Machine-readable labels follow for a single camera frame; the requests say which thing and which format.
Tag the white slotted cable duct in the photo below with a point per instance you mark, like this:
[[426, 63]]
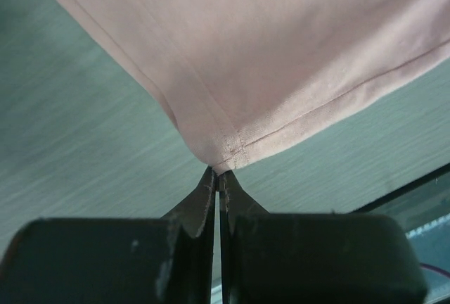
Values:
[[427, 227]]

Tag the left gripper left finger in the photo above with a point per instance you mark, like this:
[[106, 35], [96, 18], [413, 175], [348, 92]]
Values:
[[116, 260]]

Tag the pink printed t-shirt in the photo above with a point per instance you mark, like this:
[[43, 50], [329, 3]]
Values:
[[243, 80]]

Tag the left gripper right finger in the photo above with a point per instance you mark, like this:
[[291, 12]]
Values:
[[312, 257]]

